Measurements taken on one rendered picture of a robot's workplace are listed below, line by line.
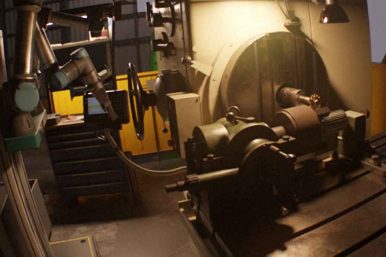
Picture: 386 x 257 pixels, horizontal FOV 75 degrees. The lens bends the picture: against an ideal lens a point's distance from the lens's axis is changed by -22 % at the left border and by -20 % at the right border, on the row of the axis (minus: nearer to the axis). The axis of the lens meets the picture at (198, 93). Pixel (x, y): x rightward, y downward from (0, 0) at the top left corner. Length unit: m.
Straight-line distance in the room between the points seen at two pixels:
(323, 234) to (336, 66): 1.05
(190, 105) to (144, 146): 3.08
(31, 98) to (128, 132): 3.11
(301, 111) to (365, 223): 0.48
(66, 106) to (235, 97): 3.11
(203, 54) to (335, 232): 0.89
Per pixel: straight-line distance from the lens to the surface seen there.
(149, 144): 4.26
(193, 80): 1.31
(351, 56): 1.81
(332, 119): 1.24
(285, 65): 1.35
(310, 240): 0.90
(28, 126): 1.32
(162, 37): 1.70
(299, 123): 1.07
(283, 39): 1.35
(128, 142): 4.21
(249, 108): 1.29
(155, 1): 1.63
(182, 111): 1.20
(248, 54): 1.27
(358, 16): 1.89
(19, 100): 1.15
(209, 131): 0.96
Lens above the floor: 1.56
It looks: 9 degrees down
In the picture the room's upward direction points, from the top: 5 degrees counter-clockwise
